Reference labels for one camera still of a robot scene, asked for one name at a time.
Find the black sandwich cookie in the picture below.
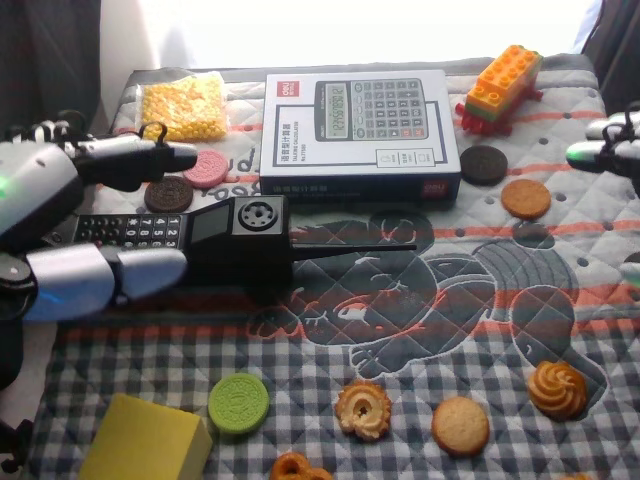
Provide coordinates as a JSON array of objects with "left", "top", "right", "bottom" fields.
[{"left": 458, "top": 144, "right": 509, "bottom": 187}]

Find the bag of yellow beads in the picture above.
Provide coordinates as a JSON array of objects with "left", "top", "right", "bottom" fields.
[{"left": 134, "top": 72, "right": 229, "bottom": 144}]

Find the ring-shaped butter cookie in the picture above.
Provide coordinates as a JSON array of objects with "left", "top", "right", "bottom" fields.
[{"left": 333, "top": 379, "right": 392, "bottom": 441}]

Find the grey bear print quilt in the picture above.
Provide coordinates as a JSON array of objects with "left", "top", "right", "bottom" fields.
[{"left": 29, "top": 53, "right": 640, "bottom": 480}]

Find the brown sandwich cookie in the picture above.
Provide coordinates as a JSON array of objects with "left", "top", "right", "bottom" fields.
[{"left": 143, "top": 175, "right": 194, "bottom": 214}]

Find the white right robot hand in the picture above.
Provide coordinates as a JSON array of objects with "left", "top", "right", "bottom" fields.
[{"left": 564, "top": 102, "right": 640, "bottom": 294}]

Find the green sandwich cookie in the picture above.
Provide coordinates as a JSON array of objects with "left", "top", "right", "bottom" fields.
[{"left": 207, "top": 372, "right": 271, "bottom": 436}]

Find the round tan biscuit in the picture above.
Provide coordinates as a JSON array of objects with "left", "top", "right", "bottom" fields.
[{"left": 500, "top": 178, "right": 553, "bottom": 221}]

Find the dark curtain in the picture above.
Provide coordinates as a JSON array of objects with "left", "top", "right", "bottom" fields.
[
  {"left": 582, "top": 0, "right": 640, "bottom": 104},
  {"left": 0, "top": 0, "right": 104, "bottom": 136}
]

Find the large black toy phone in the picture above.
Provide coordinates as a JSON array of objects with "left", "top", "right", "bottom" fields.
[{"left": 49, "top": 194, "right": 419, "bottom": 301}]

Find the orange toy brick build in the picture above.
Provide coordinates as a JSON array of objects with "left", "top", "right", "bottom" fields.
[{"left": 453, "top": 43, "right": 545, "bottom": 136}]

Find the white calculator box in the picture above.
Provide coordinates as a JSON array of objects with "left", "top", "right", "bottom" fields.
[{"left": 258, "top": 68, "right": 462, "bottom": 204}]

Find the pretzel-shaped cookie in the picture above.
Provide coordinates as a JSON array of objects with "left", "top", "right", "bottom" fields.
[{"left": 269, "top": 452, "right": 334, "bottom": 480}]

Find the swirl butter cookie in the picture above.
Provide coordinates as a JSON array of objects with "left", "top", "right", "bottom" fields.
[{"left": 527, "top": 360, "right": 590, "bottom": 421}]

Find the pink sandwich cookie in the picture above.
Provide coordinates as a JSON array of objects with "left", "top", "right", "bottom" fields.
[{"left": 182, "top": 149, "right": 229, "bottom": 190}]

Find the yellow foam block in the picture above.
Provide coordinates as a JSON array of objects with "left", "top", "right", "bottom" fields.
[{"left": 79, "top": 392, "right": 214, "bottom": 480}]

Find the round pale biscuit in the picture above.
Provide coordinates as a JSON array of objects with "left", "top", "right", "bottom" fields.
[{"left": 430, "top": 396, "right": 491, "bottom": 457}]

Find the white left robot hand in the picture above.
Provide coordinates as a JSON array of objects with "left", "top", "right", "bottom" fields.
[{"left": 0, "top": 109, "right": 199, "bottom": 324}]

